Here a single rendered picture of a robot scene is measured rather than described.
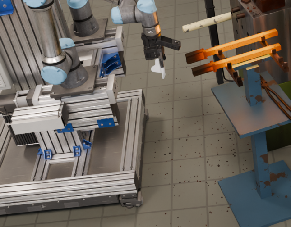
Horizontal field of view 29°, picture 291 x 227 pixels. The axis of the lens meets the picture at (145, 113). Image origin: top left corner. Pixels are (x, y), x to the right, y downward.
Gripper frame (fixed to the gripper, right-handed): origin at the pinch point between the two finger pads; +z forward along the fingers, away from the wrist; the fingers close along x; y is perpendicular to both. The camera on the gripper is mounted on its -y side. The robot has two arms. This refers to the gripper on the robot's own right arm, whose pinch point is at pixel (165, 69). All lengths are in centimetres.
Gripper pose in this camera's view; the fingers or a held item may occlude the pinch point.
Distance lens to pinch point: 257.5
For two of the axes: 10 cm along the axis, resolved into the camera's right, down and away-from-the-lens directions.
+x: -0.5, 6.3, -7.8
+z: 2.0, 7.7, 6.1
